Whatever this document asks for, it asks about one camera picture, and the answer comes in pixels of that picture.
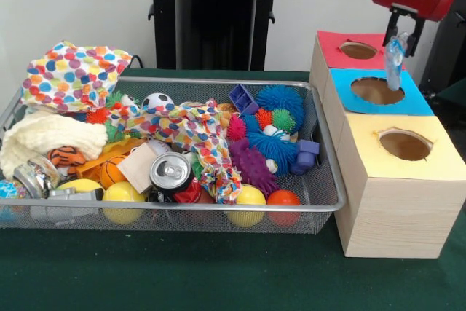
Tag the green side table cloth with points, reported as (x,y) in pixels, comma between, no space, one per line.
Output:
(453,101)

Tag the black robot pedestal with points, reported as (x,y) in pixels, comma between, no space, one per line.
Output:
(215,16)

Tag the purple spiky rubber ball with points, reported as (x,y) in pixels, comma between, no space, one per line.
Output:
(253,167)

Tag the shallow mesh bin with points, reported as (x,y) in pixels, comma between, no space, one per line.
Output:
(174,224)

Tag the wide polka dot cloth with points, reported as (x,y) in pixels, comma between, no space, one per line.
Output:
(73,74)

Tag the wooden box with three holes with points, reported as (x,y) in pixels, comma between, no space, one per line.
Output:
(400,216)

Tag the orange ball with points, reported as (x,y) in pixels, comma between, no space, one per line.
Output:
(284,198)

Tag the small soccer ball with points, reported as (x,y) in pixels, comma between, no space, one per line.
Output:
(157,99)

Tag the yellow ball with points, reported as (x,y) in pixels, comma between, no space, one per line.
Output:
(247,198)
(123,194)

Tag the clear crushed plastic bottle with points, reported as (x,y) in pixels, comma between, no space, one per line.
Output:
(395,63)

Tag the black flat panel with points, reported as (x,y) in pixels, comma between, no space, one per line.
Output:
(449,52)

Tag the silver topped drink can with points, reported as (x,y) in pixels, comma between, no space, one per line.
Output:
(171,172)

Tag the small orange basketball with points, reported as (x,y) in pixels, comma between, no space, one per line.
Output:
(111,174)

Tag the long polka dot cloth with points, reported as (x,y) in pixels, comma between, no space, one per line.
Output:
(189,125)

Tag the dark green table cloth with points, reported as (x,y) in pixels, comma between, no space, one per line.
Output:
(218,271)

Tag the plain wooden block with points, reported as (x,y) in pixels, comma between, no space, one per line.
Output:
(136,169)

